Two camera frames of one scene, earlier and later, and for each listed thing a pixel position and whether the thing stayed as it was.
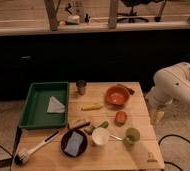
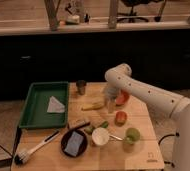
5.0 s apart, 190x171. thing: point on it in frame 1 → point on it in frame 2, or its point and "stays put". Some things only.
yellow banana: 88,107 stays put
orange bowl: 117,96 stays put
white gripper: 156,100 → 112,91
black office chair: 132,4 stays put
